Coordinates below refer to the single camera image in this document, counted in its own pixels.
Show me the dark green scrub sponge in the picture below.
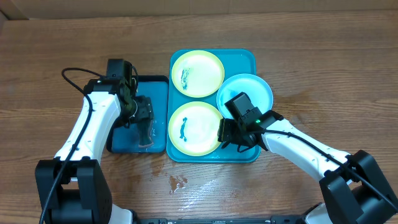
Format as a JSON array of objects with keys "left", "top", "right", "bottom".
[{"left": 137, "top": 119, "right": 154, "bottom": 147}]

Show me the light blue plate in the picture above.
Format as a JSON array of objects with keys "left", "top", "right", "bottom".
[{"left": 216, "top": 73, "right": 274, "bottom": 119}]

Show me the yellow plate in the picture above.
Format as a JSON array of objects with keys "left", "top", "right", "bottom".
[
  {"left": 168, "top": 101, "right": 223, "bottom": 157},
  {"left": 170, "top": 50, "right": 225, "bottom": 98}
]

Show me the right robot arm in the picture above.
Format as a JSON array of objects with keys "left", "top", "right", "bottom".
[{"left": 218, "top": 111, "right": 397, "bottom": 224}]

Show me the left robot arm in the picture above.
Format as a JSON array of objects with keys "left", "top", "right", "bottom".
[{"left": 35, "top": 78, "right": 154, "bottom": 223}]

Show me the small black-rimmed blue tray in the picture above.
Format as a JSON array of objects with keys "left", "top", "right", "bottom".
[{"left": 106, "top": 75, "right": 169, "bottom": 154}]

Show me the yellow plate at tray top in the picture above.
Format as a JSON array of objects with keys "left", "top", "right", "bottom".
[{"left": 170, "top": 50, "right": 225, "bottom": 98}]

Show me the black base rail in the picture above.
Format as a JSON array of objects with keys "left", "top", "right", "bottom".
[{"left": 134, "top": 215, "right": 305, "bottom": 224}]

